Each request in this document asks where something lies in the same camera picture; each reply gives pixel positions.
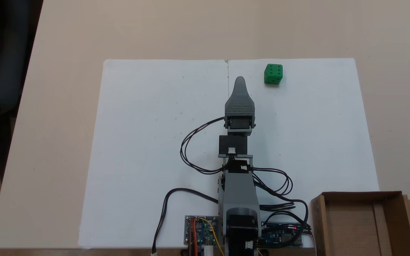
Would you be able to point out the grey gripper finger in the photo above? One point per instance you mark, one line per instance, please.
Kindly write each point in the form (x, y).
(240, 101)

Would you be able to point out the green dice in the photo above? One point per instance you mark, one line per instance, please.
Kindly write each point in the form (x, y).
(273, 74)

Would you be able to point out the white paper sheet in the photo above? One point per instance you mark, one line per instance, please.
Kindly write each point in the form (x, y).
(137, 142)
(326, 142)

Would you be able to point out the blue circuit board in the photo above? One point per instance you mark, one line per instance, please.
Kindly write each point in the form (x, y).
(279, 236)

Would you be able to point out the white USB plug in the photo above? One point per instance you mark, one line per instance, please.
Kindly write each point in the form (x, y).
(209, 251)

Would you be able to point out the brown cardboard box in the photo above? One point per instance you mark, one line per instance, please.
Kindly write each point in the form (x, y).
(354, 224)

